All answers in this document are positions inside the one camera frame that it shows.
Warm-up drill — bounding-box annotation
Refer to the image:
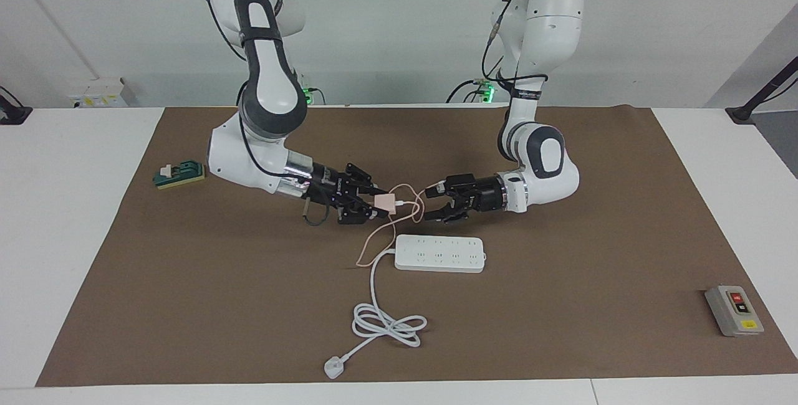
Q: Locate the grey on-off switch box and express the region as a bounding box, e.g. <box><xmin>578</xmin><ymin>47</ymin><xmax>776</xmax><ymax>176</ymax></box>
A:
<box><xmin>704</xmin><ymin>285</ymin><xmax>765</xmax><ymax>338</ymax></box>

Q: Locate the white box with yellow labels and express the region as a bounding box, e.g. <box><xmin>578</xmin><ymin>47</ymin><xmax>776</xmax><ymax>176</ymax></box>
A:
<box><xmin>69</xmin><ymin>78</ymin><xmax>128</xmax><ymax>108</ymax></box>

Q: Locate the black clamp object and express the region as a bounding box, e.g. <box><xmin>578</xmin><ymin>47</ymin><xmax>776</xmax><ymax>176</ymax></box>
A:
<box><xmin>0</xmin><ymin>86</ymin><xmax>32</xmax><ymax>125</ymax></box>

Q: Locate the green knife switch block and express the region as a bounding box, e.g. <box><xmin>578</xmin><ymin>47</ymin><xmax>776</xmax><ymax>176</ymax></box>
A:
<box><xmin>153</xmin><ymin>161</ymin><xmax>206</xmax><ymax>191</ymax></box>

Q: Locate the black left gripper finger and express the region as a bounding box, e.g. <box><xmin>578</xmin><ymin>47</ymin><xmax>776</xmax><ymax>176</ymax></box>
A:
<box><xmin>427</xmin><ymin>174</ymin><xmax>473</xmax><ymax>197</ymax></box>
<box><xmin>424</xmin><ymin>201</ymin><xmax>468</xmax><ymax>224</ymax></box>

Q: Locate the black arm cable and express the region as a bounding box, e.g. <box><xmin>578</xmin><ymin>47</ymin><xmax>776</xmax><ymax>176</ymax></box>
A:
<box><xmin>483</xmin><ymin>0</ymin><xmax>549</xmax><ymax>91</ymax></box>
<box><xmin>181</xmin><ymin>0</ymin><xmax>331</xmax><ymax>226</ymax></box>

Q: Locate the white power cord with plug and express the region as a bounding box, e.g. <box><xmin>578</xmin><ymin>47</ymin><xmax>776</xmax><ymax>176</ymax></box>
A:
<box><xmin>324</xmin><ymin>248</ymin><xmax>428</xmax><ymax>381</ymax></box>

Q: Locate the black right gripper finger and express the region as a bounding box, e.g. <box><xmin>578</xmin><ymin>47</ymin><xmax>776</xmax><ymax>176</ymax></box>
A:
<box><xmin>340</xmin><ymin>202</ymin><xmax>387</xmax><ymax>225</ymax></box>
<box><xmin>346</xmin><ymin>163</ymin><xmax>387</xmax><ymax>197</ymax></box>

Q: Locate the black base cable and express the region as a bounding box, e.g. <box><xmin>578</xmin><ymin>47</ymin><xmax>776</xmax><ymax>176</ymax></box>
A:
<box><xmin>446</xmin><ymin>78</ymin><xmax>493</xmax><ymax>105</ymax></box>

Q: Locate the brown table mat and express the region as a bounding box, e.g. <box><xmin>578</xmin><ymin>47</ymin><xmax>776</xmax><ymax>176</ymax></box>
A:
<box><xmin>36</xmin><ymin>105</ymin><xmax>798</xmax><ymax>387</ymax></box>

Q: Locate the black stand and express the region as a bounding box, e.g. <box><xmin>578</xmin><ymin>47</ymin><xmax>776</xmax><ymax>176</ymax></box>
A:
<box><xmin>726</xmin><ymin>56</ymin><xmax>798</xmax><ymax>123</ymax></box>

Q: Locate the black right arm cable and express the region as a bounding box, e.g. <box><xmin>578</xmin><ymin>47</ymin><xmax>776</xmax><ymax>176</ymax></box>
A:
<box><xmin>181</xmin><ymin>0</ymin><xmax>331</xmax><ymax>226</ymax></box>

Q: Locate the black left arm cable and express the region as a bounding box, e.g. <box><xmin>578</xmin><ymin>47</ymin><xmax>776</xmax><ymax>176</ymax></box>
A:
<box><xmin>483</xmin><ymin>0</ymin><xmax>549</xmax><ymax>91</ymax></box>

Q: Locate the white power strip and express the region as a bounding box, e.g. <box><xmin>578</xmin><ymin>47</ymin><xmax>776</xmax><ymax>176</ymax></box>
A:
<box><xmin>395</xmin><ymin>234</ymin><xmax>487</xmax><ymax>274</ymax></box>

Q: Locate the pink charging cable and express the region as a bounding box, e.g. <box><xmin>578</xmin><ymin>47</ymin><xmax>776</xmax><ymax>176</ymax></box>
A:
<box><xmin>355</xmin><ymin>183</ymin><xmax>447</xmax><ymax>267</ymax></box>

